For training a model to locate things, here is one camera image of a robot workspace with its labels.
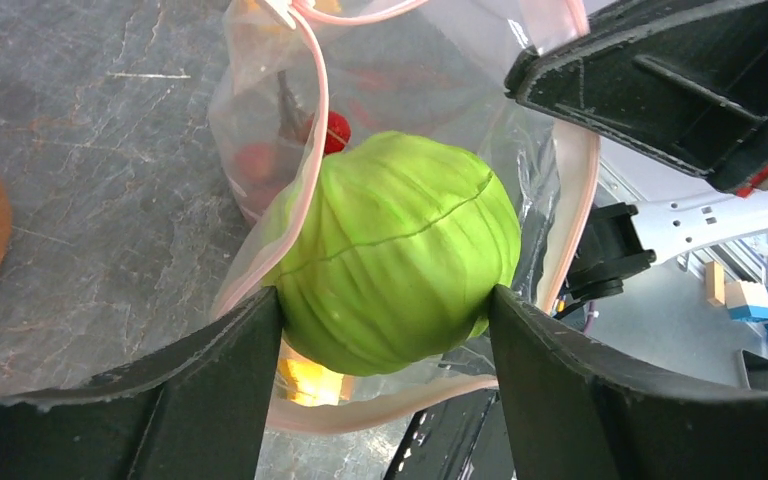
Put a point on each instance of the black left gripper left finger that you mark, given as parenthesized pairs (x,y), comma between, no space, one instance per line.
(195,409)

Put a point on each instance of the clear zip top bag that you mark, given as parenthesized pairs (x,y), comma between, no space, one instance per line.
(308,79)

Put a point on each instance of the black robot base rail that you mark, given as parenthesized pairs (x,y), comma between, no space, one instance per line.
(462,438)

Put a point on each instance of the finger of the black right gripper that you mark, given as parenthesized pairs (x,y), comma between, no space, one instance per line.
(682,82)

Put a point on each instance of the green toy cabbage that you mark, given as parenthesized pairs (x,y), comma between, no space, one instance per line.
(403,243)

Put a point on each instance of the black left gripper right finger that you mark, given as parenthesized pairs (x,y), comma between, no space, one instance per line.
(576,408)

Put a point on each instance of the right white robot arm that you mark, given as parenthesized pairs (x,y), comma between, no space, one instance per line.
(668,228)

